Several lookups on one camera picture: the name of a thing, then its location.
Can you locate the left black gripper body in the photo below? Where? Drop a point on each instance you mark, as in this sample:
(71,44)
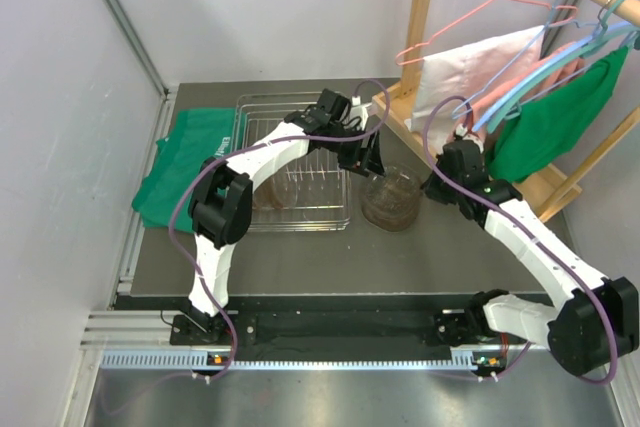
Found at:
(349,153)

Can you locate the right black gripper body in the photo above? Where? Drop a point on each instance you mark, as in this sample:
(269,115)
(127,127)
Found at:
(438,190)

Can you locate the clear glass plate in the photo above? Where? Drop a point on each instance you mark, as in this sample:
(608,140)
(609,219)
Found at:
(280,192)
(290,189)

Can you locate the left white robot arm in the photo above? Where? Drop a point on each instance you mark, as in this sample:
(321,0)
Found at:
(219,201)

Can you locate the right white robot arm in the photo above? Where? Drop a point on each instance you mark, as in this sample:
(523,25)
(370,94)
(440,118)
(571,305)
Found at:
(590,321)

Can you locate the wooden clothes rack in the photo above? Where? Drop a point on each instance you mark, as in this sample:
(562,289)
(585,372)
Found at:
(549,190)

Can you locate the pink hanging garment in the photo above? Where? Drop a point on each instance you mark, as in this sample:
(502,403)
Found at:
(562,75)

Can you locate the light blue plastic hanger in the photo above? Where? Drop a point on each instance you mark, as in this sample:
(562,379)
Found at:
(581,48)

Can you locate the white hanging garment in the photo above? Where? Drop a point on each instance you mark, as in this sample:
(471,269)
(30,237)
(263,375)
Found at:
(473,70)

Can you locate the green hanging garment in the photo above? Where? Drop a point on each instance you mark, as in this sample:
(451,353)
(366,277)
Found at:
(551,126)

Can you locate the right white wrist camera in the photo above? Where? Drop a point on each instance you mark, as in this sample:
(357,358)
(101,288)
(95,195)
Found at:
(462,132)

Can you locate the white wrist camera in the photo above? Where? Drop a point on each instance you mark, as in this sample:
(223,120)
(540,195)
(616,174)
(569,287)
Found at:
(358,114)
(462,132)

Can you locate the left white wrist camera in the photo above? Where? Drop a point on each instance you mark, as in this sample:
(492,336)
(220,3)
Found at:
(358,114)

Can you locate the wire dish rack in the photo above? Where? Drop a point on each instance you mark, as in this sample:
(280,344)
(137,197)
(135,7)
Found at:
(325,190)

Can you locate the pink wire hanger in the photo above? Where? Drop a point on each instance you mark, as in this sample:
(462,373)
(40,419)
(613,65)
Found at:
(404,58)

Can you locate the slotted cable duct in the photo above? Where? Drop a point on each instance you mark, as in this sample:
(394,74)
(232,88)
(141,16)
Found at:
(457,360)

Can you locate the aluminium frame profile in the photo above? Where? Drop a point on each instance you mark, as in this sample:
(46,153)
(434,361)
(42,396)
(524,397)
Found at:
(134,42)

